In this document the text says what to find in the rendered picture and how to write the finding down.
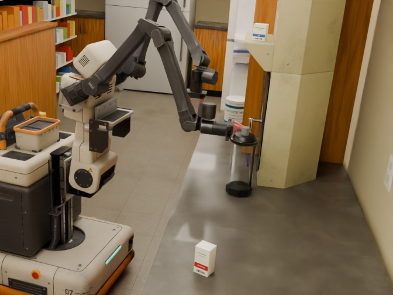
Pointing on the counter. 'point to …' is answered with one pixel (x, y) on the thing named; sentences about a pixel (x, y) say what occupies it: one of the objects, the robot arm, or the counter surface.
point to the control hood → (261, 50)
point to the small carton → (260, 31)
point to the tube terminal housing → (299, 90)
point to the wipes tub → (234, 108)
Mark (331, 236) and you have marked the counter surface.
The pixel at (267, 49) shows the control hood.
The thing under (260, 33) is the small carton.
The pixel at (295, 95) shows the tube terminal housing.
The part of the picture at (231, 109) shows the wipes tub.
